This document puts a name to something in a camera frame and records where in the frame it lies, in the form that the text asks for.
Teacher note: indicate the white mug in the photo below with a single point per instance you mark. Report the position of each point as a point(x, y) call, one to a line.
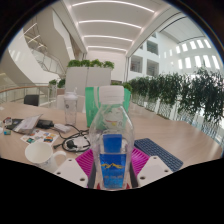
point(41, 155)

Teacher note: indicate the colourful sticker sheet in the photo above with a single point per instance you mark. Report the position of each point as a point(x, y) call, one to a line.
point(39, 136)

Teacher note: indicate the white charger block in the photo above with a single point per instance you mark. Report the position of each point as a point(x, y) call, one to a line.
point(62, 128)

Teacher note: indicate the clear shaker bottle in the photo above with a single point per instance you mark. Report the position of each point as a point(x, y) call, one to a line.
point(70, 108)

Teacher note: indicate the clear blue-labelled water bottle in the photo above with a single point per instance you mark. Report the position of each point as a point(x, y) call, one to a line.
point(112, 140)

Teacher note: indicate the green hedge planter row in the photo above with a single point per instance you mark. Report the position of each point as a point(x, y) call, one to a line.
point(180, 90)

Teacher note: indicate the glass balustrade with wooden rail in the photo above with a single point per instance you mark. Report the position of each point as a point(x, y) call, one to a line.
point(20, 89)

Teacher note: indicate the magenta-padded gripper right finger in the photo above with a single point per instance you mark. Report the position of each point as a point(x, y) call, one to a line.
point(151, 168)

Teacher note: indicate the green tote bag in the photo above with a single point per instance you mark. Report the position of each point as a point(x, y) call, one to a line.
point(90, 106)

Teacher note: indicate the dark blue keyboard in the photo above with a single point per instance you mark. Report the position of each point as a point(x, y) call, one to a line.
point(158, 151)

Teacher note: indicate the white cabinet topped with plants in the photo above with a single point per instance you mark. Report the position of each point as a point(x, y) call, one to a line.
point(88, 78)

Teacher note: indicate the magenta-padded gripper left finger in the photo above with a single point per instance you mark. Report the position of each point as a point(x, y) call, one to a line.
point(75, 170)

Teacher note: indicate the small black box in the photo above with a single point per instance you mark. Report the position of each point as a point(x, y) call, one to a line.
point(45, 123)

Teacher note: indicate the ceiling light strips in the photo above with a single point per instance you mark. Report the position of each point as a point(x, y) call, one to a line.
point(110, 22)

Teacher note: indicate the black chair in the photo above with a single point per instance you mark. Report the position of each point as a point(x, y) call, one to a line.
point(31, 100)

